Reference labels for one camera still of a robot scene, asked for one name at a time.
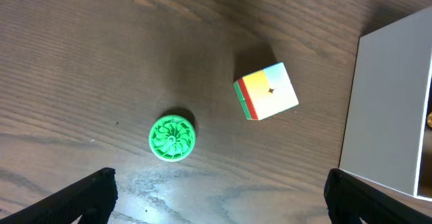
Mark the white cardboard box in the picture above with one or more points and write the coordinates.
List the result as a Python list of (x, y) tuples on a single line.
[(389, 104)]

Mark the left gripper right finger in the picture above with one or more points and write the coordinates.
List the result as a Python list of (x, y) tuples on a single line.
[(350, 200)]

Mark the green round spinner toy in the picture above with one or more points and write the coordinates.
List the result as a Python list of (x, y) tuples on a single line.
[(172, 138)]

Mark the multicolour puzzle cube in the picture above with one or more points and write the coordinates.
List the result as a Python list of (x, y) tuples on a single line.
[(265, 92)]

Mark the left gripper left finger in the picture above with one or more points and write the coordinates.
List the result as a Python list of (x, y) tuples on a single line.
[(90, 200)]

